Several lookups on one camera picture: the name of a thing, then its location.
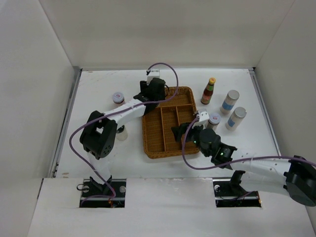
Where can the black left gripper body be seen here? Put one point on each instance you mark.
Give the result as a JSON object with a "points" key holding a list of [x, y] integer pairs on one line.
{"points": [[144, 87]]}

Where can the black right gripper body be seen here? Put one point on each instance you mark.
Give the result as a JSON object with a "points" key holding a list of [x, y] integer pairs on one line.
{"points": [[194, 135]]}

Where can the black-cap glass salt bottle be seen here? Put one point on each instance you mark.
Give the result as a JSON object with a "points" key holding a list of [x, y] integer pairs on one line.
{"points": [[121, 133]]}

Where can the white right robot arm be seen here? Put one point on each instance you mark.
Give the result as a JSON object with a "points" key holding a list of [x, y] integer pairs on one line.
{"points": [[294, 177]]}

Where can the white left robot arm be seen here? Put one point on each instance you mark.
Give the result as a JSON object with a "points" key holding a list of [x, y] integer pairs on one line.
{"points": [[98, 138]]}

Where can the brown wicker divided basket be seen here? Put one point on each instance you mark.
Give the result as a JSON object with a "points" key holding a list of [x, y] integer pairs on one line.
{"points": [[158, 138]]}

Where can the white-lid brown spice jar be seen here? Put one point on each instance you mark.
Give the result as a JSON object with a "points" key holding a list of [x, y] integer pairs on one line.
{"points": [[214, 120]]}

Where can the orange-label spice jar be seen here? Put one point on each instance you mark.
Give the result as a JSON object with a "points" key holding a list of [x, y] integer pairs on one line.
{"points": [[118, 99]]}

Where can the red ketchup bottle yellow cap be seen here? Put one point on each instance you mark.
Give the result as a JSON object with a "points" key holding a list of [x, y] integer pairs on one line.
{"points": [[208, 91]]}

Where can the blue-label white granule bottle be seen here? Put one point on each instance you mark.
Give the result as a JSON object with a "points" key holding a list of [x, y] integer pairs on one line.
{"points": [[229, 101]]}

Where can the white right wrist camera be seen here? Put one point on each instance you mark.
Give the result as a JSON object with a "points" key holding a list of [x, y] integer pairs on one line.
{"points": [[202, 117]]}

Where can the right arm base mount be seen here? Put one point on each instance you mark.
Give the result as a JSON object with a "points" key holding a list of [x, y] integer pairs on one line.
{"points": [[229, 193]]}

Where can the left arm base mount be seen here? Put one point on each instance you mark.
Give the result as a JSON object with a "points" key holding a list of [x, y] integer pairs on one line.
{"points": [[97, 195]]}

